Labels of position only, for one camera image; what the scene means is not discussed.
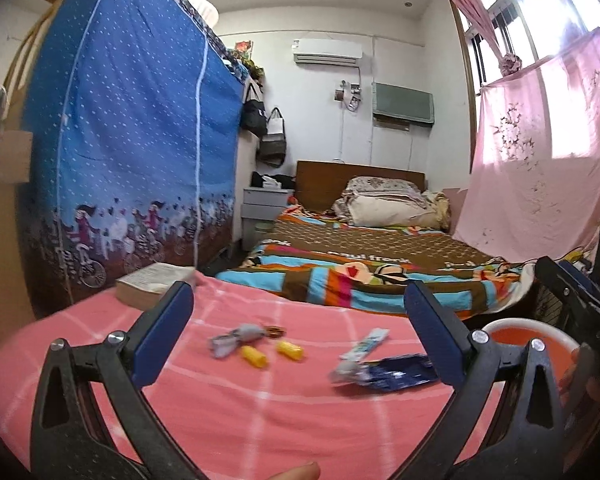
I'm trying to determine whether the folded floral bedding pile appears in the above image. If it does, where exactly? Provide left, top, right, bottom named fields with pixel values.
left=330, top=177, right=451, bottom=231

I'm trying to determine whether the grey bedside drawer cabinet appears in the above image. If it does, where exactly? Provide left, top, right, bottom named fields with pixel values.
left=240, top=188, right=294, bottom=252

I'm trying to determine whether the blue silver snack bag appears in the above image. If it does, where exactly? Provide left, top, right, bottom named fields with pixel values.
left=328, top=352, right=440, bottom=394

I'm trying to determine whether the yellow plastic cap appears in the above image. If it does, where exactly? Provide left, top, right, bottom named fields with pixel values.
left=239, top=344, right=268, bottom=370
left=276, top=340, right=304, bottom=362

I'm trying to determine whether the colourful patchwork bed quilt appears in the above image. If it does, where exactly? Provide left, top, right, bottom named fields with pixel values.
left=218, top=205, right=534, bottom=318

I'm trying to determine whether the pink curtain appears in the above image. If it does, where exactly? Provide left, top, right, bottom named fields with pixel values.
left=451, top=0, right=600, bottom=261

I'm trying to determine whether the blue fabric wardrobe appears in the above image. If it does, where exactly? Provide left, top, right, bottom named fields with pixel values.
left=18, top=0, right=246, bottom=318

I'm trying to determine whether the white air conditioner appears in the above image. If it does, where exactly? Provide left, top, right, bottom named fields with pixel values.
left=291, top=38, right=364, bottom=67

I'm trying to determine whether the thick old book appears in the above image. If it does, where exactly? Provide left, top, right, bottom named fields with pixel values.
left=114, top=262, right=195, bottom=311

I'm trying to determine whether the crumpled grey wrapper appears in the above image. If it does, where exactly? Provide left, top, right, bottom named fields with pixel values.
left=209, top=324, right=286, bottom=359

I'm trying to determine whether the white blue wrapper strip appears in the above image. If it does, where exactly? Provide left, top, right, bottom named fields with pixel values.
left=339, top=328, right=389, bottom=362

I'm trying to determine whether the wooden bed headboard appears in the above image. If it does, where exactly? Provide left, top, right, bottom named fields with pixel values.
left=294, top=160, right=427, bottom=212

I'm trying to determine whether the person's right hand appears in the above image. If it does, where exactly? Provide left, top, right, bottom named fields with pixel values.
left=558, top=348, right=600, bottom=404

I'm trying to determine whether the white round lampshade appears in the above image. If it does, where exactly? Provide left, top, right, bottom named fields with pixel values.
left=187, top=0, right=220, bottom=28

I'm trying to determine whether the green wall panel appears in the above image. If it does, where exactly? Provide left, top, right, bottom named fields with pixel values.
left=373, top=82, right=434, bottom=126

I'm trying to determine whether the black hanging bag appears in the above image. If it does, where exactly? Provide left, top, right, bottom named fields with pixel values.
left=240, top=82, right=268, bottom=139

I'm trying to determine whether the orange white trash bin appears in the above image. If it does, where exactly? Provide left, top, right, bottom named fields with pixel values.
left=481, top=316, right=580, bottom=386

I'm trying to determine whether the wooden cabinet left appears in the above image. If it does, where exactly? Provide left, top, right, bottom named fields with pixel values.
left=0, top=129, right=37, bottom=366

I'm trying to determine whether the grey white hanging bag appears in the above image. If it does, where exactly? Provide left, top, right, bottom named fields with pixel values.
left=257, top=107, right=287, bottom=168

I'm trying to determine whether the person's left hand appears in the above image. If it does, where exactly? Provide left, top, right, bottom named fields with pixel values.
left=268, top=462, right=321, bottom=480

